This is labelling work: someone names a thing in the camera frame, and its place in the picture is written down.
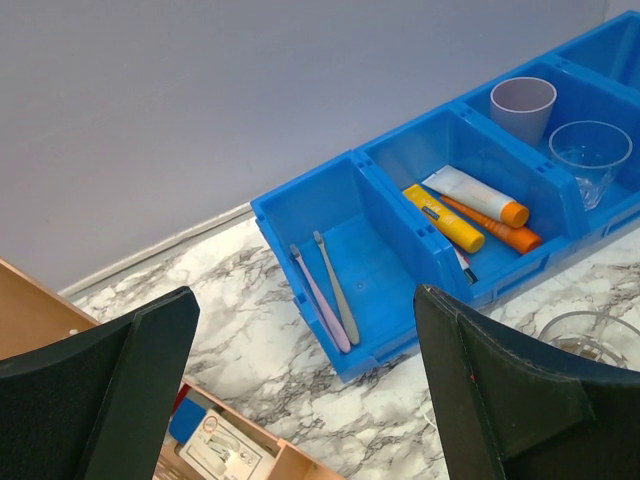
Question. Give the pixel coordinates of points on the peach desk organizer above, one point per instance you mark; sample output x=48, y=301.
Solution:
x=33, y=317

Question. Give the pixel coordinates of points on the blue bin with jar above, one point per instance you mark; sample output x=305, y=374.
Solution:
x=605, y=59

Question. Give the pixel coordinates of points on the blue white box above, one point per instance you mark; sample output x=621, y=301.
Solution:
x=186, y=420

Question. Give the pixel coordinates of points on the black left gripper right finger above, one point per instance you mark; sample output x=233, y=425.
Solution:
x=509, y=406

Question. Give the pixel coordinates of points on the yellow toothpaste tube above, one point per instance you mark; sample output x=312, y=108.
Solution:
x=445, y=220

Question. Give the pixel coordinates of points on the pink toothbrush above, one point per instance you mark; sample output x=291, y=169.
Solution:
x=330, y=321

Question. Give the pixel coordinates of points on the blue bin with cups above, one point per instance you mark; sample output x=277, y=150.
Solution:
x=619, y=207

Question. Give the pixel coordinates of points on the white tube orange cap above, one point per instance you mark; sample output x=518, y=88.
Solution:
x=465, y=189

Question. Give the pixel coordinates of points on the lilac plastic cup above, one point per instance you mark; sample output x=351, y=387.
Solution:
x=522, y=106

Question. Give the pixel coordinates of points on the blue bin with toothbrushes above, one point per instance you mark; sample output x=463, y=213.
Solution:
x=339, y=215

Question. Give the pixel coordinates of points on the white tube dark cap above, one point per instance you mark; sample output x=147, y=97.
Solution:
x=465, y=266

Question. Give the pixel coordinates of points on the clear cup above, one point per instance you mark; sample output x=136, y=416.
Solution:
x=596, y=336
x=593, y=152

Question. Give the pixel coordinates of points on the orange toothpaste tube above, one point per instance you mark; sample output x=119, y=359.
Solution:
x=522, y=239

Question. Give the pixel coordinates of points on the blue bin with toothpastes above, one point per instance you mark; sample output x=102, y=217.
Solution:
x=461, y=137

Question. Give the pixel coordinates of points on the small red white boxes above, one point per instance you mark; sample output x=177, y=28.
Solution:
x=219, y=450

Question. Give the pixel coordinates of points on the clear cup on tray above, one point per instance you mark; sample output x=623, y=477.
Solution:
x=596, y=336

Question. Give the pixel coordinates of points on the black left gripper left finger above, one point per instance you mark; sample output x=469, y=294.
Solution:
x=97, y=405

